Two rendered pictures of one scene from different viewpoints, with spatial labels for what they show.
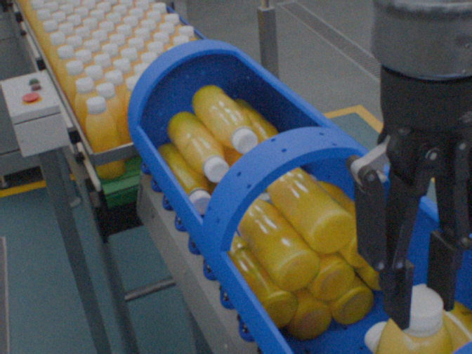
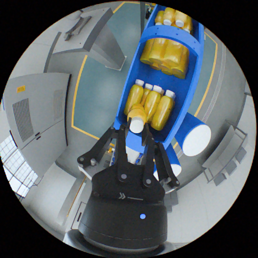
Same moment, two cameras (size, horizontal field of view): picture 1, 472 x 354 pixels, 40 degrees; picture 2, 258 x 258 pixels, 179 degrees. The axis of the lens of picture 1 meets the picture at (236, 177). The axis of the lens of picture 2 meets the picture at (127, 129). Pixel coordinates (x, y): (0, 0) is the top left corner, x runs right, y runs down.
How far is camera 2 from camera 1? 54 cm
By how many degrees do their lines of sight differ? 84
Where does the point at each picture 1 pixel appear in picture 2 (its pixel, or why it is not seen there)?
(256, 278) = (147, 52)
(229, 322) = not seen: hidden behind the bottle
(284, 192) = (171, 42)
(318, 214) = (170, 56)
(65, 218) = (142, 12)
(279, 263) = (150, 56)
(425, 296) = (139, 127)
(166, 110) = not seen: outside the picture
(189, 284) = not seen: hidden behind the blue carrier
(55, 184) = (142, 6)
